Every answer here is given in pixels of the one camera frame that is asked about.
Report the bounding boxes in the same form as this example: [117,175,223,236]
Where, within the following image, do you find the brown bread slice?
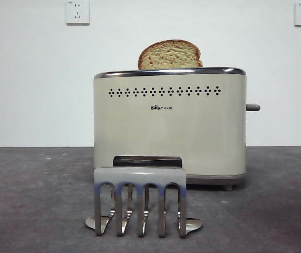
[138,39,203,71]

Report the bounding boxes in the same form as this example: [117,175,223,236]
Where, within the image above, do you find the cream two-slot toaster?
[93,66,247,191]

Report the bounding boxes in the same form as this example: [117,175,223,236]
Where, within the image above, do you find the silver metal toast rack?
[85,167,203,237]

